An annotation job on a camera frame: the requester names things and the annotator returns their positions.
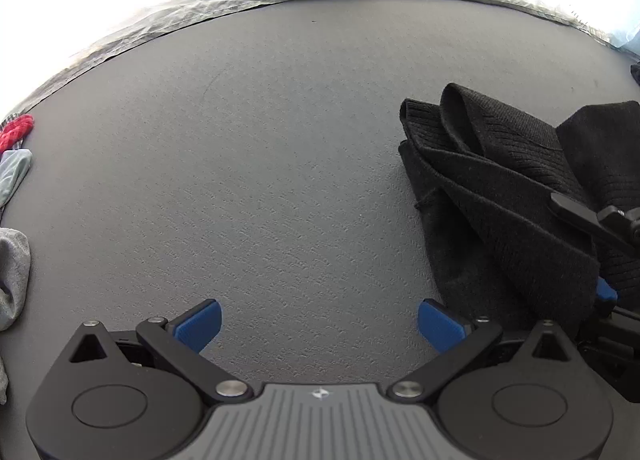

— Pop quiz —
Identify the white printed sheet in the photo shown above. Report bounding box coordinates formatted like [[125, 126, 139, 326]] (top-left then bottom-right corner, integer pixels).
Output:
[[0, 0, 640, 116]]

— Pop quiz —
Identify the black knit sweater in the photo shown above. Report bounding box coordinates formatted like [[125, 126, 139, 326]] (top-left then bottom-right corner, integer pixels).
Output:
[[398, 83, 640, 341]]

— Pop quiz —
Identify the light blue garment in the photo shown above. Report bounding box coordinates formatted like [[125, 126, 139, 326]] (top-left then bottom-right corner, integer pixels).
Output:
[[0, 149, 33, 208]]

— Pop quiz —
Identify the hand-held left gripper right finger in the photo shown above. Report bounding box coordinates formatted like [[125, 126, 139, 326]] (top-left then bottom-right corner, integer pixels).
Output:
[[386, 299, 585, 401]]

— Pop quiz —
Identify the grey garment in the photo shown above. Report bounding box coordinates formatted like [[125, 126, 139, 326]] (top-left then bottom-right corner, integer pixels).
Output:
[[0, 227, 32, 406]]

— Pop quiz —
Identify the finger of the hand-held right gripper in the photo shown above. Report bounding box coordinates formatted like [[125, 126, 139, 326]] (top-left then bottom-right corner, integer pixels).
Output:
[[549, 191, 640, 255], [580, 277, 640, 356]]

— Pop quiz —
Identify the red garment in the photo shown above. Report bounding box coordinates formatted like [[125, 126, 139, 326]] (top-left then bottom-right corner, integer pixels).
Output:
[[0, 114, 35, 152]]

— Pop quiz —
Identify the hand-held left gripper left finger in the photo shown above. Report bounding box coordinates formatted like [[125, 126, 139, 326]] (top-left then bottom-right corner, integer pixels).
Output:
[[55, 299, 253, 401]]

